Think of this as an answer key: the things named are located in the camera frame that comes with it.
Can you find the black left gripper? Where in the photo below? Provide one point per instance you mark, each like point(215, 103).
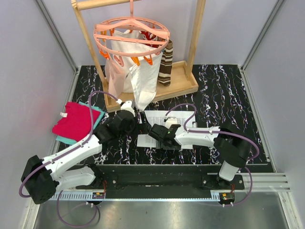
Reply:
point(144, 128)

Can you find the white printed text sheet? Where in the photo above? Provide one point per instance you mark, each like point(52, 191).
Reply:
point(157, 117)

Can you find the red white patterned cloth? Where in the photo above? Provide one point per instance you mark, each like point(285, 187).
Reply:
point(145, 35)

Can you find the aluminium frame rail left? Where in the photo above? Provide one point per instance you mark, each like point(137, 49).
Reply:
point(50, 23)

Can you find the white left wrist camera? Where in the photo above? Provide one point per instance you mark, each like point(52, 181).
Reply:
point(128, 106)

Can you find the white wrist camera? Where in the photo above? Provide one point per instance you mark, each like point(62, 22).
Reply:
point(169, 121)
point(128, 106)

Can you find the wooden drying rack frame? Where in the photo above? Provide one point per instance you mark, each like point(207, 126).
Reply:
point(184, 80)

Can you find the pink round clip hanger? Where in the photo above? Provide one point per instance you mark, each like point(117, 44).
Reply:
point(104, 32)

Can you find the pink hanging cloth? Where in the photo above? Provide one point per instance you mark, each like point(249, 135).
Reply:
point(115, 76)

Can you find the brown striped sock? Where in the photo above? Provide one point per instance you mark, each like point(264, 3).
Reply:
point(164, 76)

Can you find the white hanging towel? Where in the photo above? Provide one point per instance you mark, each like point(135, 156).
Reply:
point(139, 80)

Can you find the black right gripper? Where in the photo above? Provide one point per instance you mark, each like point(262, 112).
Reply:
point(160, 144)

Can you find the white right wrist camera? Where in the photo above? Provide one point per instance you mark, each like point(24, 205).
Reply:
point(169, 121)

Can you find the teal folded cloth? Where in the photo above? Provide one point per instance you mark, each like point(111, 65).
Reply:
point(97, 113)

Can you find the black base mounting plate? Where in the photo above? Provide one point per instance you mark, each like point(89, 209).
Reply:
point(162, 182)

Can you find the red folded shirt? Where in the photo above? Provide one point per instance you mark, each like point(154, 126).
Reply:
point(75, 124)

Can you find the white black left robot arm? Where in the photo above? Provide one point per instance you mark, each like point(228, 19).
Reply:
point(42, 178)

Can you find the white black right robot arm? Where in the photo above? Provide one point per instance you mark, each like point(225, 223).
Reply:
point(233, 147)

